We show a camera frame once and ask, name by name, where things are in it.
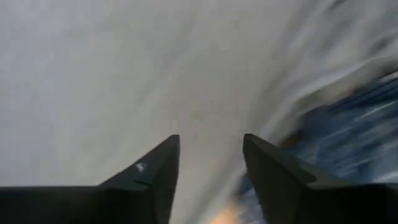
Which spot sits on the blue plaid pants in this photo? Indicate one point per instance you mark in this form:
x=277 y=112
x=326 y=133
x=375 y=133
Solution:
x=357 y=140

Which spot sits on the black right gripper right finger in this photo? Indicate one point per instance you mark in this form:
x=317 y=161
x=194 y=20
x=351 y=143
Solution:
x=311 y=205

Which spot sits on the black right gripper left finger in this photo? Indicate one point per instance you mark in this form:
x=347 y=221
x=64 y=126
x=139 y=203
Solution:
x=93 y=205

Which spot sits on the grey garment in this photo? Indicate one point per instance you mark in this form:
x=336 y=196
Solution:
x=124 y=77

